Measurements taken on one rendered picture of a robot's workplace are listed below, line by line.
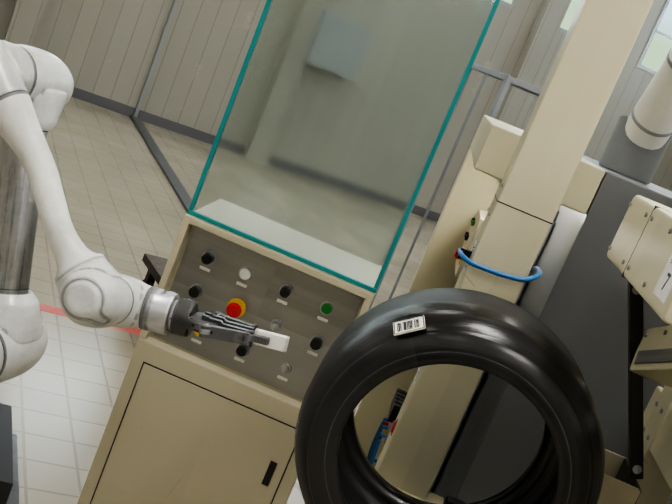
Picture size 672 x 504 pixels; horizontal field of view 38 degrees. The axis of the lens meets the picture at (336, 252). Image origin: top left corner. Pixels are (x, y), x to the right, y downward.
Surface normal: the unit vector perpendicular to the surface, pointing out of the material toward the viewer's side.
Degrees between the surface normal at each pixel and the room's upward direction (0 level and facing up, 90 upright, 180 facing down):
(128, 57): 90
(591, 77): 90
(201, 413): 90
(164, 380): 90
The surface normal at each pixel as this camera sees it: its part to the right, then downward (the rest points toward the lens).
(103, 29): 0.31, 0.32
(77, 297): 0.01, 0.07
